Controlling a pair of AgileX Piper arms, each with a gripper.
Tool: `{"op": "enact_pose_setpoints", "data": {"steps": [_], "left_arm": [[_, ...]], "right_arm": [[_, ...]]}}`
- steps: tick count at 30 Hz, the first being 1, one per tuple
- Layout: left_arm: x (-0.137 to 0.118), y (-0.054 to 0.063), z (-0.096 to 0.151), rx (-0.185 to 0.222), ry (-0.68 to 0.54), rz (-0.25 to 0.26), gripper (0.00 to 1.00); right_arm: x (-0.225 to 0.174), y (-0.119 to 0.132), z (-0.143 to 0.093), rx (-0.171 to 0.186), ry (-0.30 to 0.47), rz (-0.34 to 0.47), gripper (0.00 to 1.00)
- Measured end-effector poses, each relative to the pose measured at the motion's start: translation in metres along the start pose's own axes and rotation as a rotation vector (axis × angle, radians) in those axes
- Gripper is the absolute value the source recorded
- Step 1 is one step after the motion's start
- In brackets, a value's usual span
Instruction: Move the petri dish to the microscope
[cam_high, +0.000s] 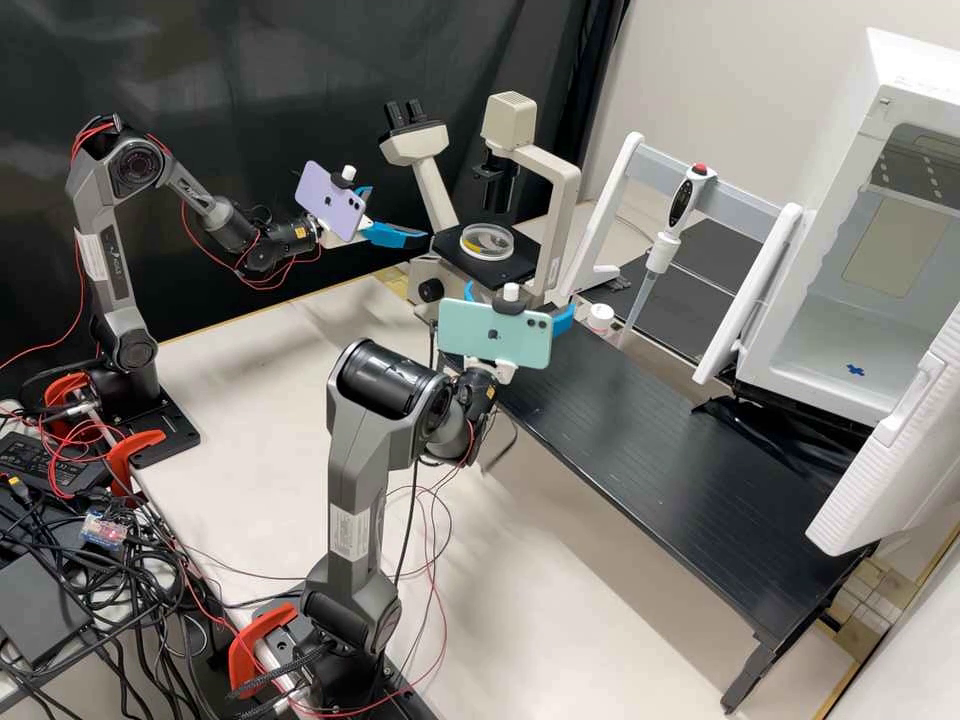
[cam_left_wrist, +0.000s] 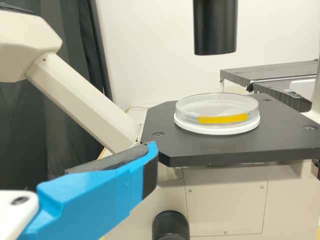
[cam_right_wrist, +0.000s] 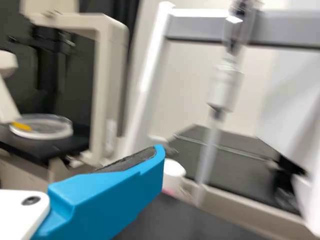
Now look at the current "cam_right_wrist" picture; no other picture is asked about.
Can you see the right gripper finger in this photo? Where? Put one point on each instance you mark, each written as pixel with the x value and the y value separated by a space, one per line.
pixel 107 200

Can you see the black platform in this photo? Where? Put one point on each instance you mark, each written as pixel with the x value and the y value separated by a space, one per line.
pixel 187 220
pixel 237 170

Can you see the petri dish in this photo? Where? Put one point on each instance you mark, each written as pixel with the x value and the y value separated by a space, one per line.
pixel 45 127

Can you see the pipette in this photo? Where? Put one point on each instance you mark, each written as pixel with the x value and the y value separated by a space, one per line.
pixel 225 85

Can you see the white-capped bottle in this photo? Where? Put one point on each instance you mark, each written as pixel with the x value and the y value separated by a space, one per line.
pixel 172 172

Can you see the white pipette stand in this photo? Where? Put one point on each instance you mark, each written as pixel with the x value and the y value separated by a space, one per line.
pixel 200 27

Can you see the cream microscope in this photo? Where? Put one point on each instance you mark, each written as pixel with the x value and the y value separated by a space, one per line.
pixel 110 75

